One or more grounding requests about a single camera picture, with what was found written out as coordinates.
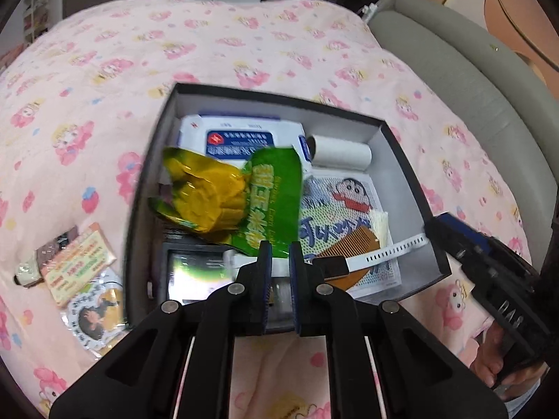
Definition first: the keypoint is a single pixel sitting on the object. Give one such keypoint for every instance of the dark grey cardboard box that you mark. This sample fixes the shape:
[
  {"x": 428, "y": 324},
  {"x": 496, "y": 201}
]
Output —
[{"x": 410, "y": 174}]

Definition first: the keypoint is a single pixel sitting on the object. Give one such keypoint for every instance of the cartoon printed mesh pouch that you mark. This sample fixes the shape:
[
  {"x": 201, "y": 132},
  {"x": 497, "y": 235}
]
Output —
[{"x": 349, "y": 196}]

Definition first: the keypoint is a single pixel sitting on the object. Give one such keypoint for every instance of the person's right hand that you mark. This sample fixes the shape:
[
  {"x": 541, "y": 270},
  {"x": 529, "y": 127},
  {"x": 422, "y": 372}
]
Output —
[{"x": 487, "y": 353}]

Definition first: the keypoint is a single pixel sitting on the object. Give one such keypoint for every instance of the yellow green snack bag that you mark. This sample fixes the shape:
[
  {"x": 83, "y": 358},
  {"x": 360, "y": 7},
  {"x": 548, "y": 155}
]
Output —
[{"x": 270, "y": 200}]

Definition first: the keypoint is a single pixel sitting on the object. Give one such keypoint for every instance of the round cartoon sticker packet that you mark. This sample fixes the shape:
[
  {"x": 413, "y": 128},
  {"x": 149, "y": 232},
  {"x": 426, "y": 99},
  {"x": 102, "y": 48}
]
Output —
[{"x": 96, "y": 314}]

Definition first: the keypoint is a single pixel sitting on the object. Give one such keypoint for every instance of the white blue wipes pack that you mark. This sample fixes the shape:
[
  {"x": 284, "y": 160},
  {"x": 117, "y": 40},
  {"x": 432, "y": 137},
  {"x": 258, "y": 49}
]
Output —
[{"x": 244, "y": 139}]

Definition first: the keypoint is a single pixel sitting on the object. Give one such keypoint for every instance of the grey padded sofa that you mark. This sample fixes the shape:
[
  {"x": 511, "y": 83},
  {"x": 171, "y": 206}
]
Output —
[{"x": 471, "y": 87}]

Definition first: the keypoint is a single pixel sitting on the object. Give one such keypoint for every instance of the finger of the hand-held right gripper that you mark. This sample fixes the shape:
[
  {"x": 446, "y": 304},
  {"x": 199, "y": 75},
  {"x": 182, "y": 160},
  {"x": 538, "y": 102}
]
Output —
[
  {"x": 450, "y": 244},
  {"x": 467, "y": 231}
]

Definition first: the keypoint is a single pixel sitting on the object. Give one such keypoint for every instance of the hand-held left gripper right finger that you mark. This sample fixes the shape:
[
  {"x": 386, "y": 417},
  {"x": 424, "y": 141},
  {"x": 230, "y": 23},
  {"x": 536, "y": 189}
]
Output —
[{"x": 295, "y": 310}]

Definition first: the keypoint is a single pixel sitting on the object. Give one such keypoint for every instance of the white paper roll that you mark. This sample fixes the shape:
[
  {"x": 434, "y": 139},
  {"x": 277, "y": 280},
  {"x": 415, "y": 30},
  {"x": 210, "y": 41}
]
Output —
[{"x": 340, "y": 152}]

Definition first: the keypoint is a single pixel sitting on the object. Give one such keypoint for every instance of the pink cartoon printed blanket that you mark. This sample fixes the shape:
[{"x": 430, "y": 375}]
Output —
[{"x": 109, "y": 74}]

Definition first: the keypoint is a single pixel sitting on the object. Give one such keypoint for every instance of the yellow printed card pack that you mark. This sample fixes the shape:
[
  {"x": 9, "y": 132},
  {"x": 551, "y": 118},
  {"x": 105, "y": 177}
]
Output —
[{"x": 81, "y": 266}]

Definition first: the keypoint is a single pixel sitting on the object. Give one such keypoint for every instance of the black picture frame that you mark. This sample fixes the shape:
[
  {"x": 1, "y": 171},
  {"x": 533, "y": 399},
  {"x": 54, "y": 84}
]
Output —
[{"x": 196, "y": 270}]

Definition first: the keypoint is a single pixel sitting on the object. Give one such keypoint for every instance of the wooden comb with tassel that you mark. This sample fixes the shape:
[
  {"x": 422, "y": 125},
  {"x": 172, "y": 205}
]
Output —
[{"x": 349, "y": 244}]

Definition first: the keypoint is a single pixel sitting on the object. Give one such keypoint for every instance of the round peach tabletop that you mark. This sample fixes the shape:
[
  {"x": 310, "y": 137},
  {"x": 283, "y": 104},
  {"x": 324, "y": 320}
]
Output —
[{"x": 524, "y": 13}]

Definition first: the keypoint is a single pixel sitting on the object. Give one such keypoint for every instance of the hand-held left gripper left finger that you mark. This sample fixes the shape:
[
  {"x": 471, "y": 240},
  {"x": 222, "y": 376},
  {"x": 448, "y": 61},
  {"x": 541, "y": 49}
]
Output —
[{"x": 265, "y": 310}]

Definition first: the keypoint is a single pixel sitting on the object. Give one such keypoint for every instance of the white shelf rack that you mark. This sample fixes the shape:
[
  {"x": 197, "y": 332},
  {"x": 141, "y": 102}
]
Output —
[{"x": 35, "y": 13}]

